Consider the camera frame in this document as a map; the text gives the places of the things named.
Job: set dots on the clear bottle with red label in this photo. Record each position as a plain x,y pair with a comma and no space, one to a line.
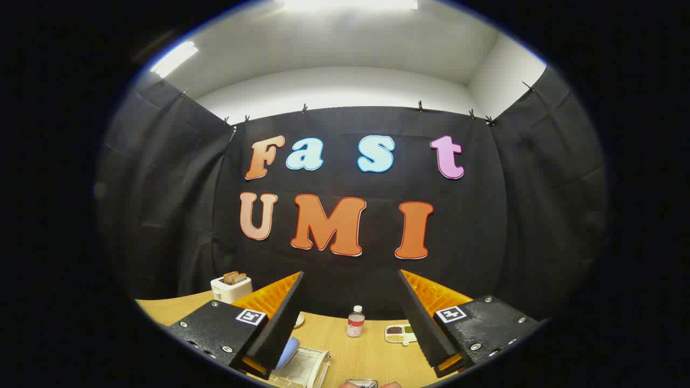
356,323

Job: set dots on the cream toaster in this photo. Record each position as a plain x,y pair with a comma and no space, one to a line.
230,292

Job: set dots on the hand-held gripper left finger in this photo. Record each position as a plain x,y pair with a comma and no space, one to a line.
283,318

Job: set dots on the light blue plate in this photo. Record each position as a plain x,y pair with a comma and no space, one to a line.
288,351

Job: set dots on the ceiling light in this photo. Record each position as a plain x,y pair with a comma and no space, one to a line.
173,58
350,4

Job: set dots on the white divided tray with beans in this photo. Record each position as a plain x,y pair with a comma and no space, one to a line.
400,334

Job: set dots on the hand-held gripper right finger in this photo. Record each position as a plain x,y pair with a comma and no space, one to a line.
420,318

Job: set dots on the brown toast slice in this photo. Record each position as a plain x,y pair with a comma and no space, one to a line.
241,278
229,277

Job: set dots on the beige oval dish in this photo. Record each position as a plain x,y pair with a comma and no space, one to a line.
298,320

